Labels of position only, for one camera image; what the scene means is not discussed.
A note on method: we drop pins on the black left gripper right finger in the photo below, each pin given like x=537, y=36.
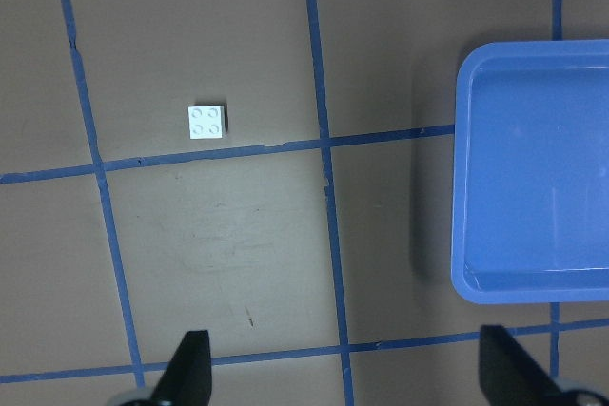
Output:
x=508, y=375

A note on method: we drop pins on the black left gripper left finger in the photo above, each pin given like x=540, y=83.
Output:
x=186, y=380

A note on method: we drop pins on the white block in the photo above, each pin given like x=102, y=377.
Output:
x=207, y=122

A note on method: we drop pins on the blue plastic tray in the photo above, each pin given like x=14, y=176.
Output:
x=530, y=186

